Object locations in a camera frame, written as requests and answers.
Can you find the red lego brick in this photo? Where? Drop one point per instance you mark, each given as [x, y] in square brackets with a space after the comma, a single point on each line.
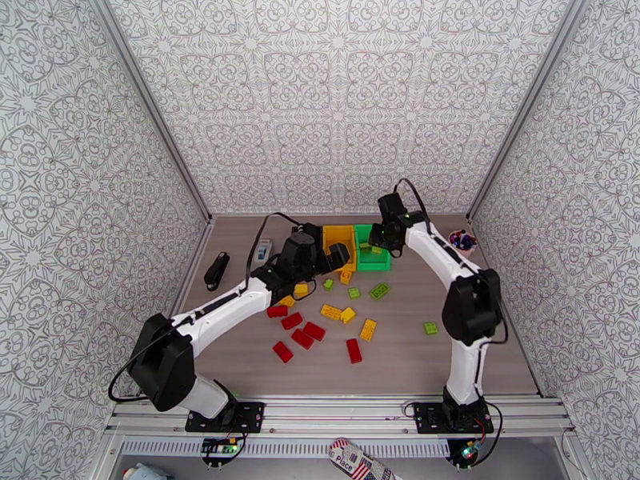
[314, 331]
[292, 321]
[302, 339]
[354, 350]
[283, 352]
[277, 311]

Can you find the small yellow lego brick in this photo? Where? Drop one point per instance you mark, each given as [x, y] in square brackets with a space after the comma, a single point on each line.
[348, 315]
[346, 277]
[301, 289]
[287, 301]

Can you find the long green lego brick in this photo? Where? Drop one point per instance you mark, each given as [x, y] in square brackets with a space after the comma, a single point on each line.
[380, 291]

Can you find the small green lego brick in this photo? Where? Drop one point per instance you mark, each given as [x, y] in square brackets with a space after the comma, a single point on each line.
[328, 284]
[430, 328]
[354, 292]

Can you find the flag print object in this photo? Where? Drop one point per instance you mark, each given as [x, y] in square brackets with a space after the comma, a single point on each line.
[355, 461]

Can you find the aluminium rail frame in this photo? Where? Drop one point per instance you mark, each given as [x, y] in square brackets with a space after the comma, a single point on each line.
[340, 411]

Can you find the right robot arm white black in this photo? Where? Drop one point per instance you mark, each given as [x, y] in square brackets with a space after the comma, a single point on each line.
[465, 363]

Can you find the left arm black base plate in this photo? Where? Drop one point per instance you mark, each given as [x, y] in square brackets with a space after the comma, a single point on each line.
[247, 417]

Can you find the green plastic bin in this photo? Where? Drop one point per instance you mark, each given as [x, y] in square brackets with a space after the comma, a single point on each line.
[372, 263]

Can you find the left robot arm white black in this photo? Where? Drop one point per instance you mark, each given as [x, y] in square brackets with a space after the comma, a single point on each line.
[225, 306]

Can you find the pink bowl of small items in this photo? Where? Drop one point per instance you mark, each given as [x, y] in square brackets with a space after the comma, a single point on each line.
[462, 242]

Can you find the left circuit board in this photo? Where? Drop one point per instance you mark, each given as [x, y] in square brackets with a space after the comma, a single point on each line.
[218, 447]

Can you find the right circuit board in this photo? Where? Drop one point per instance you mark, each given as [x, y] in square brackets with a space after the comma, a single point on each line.
[469, 451]

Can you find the long yellow lego brick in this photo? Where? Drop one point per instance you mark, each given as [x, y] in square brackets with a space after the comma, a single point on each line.
[368, 329]
[331, 311]

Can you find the aluminium corner post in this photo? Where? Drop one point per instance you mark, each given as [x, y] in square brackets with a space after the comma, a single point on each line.
[522, 106]
[150, 103]

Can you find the circuit board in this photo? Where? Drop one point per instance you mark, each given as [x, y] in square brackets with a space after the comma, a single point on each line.
[469, 451]
[218, 447]

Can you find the yellow plastic bin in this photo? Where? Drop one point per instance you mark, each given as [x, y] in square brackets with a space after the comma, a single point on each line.
[334, 236]

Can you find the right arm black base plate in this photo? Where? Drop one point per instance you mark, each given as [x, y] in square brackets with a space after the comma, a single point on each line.
[430, 418]

